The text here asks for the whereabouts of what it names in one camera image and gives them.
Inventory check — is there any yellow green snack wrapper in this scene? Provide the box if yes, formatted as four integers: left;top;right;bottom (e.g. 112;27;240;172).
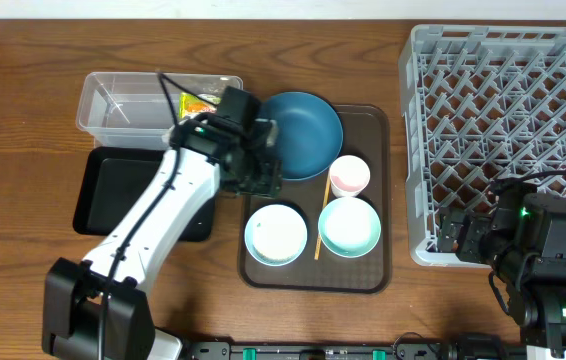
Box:
179;93;221;122

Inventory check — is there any white pink cup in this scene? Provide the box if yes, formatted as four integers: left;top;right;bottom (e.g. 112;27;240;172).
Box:
328;155;371;198

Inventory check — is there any mint green small bowl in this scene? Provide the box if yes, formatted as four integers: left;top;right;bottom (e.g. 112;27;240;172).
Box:
318;197;382;258

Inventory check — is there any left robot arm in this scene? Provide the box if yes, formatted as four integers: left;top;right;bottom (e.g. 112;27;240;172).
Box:
41;113;281;359

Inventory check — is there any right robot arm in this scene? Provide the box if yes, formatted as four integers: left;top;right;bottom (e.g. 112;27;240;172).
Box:
437;178;566;357

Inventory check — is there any grey dishwasher rack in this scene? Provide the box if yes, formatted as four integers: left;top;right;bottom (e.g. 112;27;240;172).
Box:
399;25;566;267

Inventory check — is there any dark blue bowl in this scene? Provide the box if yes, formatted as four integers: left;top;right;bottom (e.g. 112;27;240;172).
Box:
259;92;344;181

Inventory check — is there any light blue small bowl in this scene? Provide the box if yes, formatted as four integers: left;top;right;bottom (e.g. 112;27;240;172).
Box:
243;204;308;267

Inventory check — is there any wooden chopstick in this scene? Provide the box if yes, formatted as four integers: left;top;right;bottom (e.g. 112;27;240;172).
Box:
313;173;333;261

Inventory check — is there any black plastic tray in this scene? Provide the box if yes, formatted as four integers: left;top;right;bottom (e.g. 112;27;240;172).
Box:
72;146;217;243

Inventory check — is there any clear plastic bin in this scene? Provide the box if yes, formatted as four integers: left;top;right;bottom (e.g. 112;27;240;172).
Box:
75;71;244;151

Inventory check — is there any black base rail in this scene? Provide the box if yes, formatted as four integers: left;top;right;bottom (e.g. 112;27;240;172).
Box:
180;339;528;360

